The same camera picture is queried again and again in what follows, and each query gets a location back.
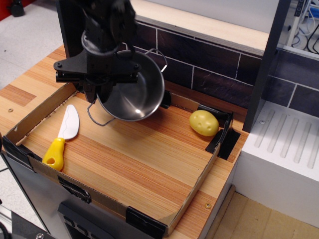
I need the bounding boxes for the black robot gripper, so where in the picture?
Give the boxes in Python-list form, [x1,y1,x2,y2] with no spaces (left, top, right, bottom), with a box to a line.
[53,50,142,105]

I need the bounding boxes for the shiny metal pot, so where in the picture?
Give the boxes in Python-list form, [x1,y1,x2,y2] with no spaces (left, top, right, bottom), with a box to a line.
[96,48,168,121]

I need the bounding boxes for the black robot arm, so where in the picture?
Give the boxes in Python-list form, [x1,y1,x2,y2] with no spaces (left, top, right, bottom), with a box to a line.
[54,0,142,103]

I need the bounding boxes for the cardboard fence with black tape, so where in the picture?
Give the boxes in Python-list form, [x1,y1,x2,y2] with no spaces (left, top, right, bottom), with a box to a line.
[3,84,233,239]

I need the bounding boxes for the yellow toy potato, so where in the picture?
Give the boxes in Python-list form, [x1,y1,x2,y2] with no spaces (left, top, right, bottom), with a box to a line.
[189,110,219,137]

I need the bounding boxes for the black object on floor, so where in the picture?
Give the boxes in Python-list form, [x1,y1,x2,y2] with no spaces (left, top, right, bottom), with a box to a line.
[7,0,24,17]

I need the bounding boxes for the black oven front panel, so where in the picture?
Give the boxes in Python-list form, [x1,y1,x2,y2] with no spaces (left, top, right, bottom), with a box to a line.
[57,200,125,239]

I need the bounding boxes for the white drainer sink unit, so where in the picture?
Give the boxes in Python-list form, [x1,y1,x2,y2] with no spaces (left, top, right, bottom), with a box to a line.
[233,102,319,227]

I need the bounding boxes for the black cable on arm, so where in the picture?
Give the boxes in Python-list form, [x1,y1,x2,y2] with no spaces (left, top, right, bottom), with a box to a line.
[116,42,137,59]

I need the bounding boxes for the toy knife yellow handle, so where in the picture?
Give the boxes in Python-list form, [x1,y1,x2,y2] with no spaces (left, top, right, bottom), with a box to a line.
[42,105,80,171]

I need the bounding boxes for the dark shelf frame with ledge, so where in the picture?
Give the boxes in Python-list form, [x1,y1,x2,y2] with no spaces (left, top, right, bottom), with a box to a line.
[57,0,291,132]

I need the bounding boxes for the white rack with cables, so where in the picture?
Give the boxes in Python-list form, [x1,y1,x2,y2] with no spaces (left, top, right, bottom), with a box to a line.
[284,0,319,58]

